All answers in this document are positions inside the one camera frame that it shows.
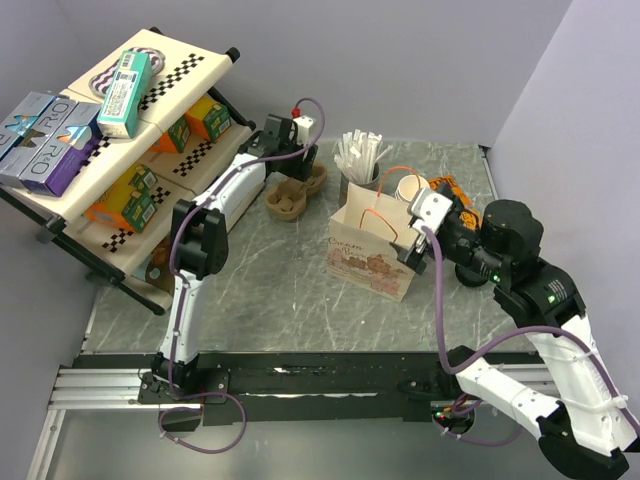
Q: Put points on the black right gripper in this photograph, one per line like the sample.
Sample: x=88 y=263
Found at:
x=410 y=256

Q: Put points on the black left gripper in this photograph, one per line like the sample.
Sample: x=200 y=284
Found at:
x=302 y=170

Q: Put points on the brown paper takeout bag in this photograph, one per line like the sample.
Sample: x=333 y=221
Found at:
x=365 y=235

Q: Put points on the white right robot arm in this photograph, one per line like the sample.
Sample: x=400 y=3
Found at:
x=587 y=430

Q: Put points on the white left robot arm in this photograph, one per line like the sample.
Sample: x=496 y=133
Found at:
x=199 y=245

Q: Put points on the brown cardboard cup carrier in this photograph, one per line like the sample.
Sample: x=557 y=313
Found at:
x=288 y=199

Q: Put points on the white wrapped straws bundle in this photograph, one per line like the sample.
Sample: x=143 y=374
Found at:
x=358 y=152

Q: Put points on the orange potato chips bag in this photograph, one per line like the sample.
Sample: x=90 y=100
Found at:
x=470 y=215

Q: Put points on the stack of paper cups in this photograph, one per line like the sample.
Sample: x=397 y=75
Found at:
x=409 y=186

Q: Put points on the grey straw holder cup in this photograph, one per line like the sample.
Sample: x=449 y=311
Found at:
x=370 y=182

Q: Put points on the orange green box upper right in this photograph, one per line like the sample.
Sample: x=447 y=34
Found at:
x=208 y=119

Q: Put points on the orange green box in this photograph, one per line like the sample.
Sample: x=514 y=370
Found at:
x=208 y=119
x=127 y=204
x=173 y=140

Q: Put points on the orange green box upper left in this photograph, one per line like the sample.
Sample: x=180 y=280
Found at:
x=173 y=140

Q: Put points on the cream tiered display shelf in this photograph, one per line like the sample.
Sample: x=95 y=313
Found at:
x=111 y=253

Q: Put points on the orange green box lower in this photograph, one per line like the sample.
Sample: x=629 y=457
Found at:
x=127 y=204

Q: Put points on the teal product box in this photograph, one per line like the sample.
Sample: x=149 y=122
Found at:
x=118 y=117

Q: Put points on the purple wavy pouch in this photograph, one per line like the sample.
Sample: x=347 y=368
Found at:
x=99 y=84

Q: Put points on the purple R+O box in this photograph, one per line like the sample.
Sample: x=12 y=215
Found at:
x=57 y=163

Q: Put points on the silver R+O box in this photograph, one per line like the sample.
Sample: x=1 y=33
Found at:
x=16 y=148

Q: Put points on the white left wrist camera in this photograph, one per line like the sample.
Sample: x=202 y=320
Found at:
x=304 y=127

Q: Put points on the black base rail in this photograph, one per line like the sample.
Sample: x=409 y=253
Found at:
x=303 y=386

